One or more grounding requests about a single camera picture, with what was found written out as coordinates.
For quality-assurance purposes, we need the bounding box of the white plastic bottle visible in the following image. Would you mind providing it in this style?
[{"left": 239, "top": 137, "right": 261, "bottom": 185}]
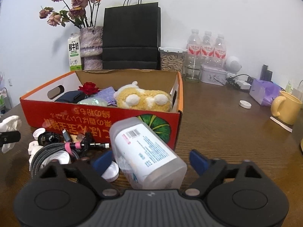
[{"left": 109, "top": 117, "right": 187, "bottom": 190}]

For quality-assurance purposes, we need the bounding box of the pale green round object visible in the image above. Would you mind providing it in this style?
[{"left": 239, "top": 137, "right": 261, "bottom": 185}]
[{"left": 77, "top": 97, "right": 108, "bottom": 107}]

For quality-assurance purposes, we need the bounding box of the white crumpled plastic bag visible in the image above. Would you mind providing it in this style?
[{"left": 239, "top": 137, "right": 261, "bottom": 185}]
[{"left": 1, "top": 115, "right": 22, "bottom": 154}]

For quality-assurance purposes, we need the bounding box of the white bottle cap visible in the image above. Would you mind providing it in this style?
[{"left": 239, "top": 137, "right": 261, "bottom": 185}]
[{"left": 101, "top": 161, "right": 119, "bottom": 182}]

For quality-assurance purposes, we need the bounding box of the red orange cardboard box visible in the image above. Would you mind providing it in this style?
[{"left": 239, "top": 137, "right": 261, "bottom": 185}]
[{"left": 20, "top": 69, "right": 183, "bottom": 149}]

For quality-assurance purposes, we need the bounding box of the dark navy pouch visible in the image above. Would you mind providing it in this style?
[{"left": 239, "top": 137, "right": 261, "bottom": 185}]
[{"left": 55, "top": 90, "right": 86, "bottom": 103}]

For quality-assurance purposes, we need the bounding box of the small white round lid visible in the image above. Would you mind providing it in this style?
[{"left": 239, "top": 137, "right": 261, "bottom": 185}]
[{"left": 239, "top": 100, "right": 252, "bottom": 109}]

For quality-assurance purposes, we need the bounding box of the purple cloth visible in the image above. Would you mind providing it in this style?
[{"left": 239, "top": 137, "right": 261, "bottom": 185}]
[{"left": 93, "top": 87, "right": 117, "bottom": 106}]

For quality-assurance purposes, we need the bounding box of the red artificial flower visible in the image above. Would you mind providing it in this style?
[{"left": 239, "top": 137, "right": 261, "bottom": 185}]
[{"left": 78, "top": 82, "right": 100, "bottom": 96}]

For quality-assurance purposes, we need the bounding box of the yellow white plush toy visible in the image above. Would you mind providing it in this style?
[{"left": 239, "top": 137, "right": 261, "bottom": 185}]
[{"left": 113, "top": 81, "right": 173, "bottom": 112}]

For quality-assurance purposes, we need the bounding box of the white floral tin box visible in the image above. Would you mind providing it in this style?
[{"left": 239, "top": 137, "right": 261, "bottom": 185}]
[{"left": 200, "top": 65, "right": 227, "bottom": 86}]

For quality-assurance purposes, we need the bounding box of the purple tissue pack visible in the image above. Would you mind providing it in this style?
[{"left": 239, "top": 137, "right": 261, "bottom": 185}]
[{"left": 249, "top": 79, "right": 282, "bottom": 107}]

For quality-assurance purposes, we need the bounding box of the clear glass cup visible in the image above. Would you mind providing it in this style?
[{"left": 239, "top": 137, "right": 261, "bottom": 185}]
[{"left": 184, "top": 66, "right": 201, "bottom": 82}]

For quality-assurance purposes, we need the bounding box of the yellow ceramic mug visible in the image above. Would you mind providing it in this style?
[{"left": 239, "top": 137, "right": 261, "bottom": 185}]
[{"left": 271, "top": 91, "right": 302, "bottom": 126}]

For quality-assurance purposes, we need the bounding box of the white round speaker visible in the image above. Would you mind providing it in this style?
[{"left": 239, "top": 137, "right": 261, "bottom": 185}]
[{"left": 223, "top": 56, "right": 242, "bottom": 77}]

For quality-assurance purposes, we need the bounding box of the black device stand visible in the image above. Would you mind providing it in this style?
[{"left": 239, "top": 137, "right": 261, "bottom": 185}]
[{"left": 259, "top": 65, "right": 273, "bottom": 82}]

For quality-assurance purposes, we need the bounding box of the water bottle right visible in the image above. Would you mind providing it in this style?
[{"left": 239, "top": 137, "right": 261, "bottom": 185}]
[{"left": 213, "top": 33, "right": 226, "bottom": 68}]

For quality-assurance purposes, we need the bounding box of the water bottle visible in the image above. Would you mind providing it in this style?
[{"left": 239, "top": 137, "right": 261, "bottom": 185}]
[
  {"left": 185, "top": 29, "right": 201, "bottom": 69},
  {"left": 201, "top": 31, "right": 214, "bottom": 65},
  {"left": 213, "top": 33, "right": 226, "bottom": 68}
]

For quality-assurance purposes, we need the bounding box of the white green milk carton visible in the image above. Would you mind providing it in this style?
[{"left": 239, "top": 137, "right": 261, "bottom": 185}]
[{"left": 68, "top": 33, "right": 82, "bottom": 71}]

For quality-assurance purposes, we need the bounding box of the water bottle left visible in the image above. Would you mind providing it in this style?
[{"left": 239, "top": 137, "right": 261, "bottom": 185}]
[{"left": 185, "top": 29, "right": 201, "bottom": 69}]

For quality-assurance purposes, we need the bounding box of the clear container of seeds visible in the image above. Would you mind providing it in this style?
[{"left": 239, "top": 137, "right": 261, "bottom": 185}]
[{"left": 158, "top": 47, "right": 187, "bottom": 74}]

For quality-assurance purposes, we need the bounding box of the water bottle middle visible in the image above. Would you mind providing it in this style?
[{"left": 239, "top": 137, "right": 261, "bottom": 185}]
[{"left": 201, "top": 31, "right": 214, "bottom": 65}]

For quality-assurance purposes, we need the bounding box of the purple ceramic vase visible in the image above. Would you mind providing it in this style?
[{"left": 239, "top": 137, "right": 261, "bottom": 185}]
[{"left": 80, "top": 26, "right": 103, "bottom": 71}]

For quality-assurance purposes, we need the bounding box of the black paper shopping bag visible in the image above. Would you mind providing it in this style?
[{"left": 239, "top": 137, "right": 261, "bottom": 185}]
[{"left": 102, "top": 0, "right": 161, "bottom": 70}]

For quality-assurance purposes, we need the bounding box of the dried pink rose bouquet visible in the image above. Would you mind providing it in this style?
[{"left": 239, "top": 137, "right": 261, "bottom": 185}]
[{"left": 39, "top": 0, "right": 102, "bottom": 29}]

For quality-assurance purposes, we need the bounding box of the braided black cable bundle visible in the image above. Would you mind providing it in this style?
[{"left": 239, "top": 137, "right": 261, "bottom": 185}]
[{"left": 29, "top": 128, "right": 112, "bottom": 179}]

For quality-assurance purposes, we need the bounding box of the white charger with cables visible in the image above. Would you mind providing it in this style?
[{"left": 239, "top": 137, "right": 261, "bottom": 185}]
[{"left": 226, "top": 74, "right": 254, "bottom": 93}]

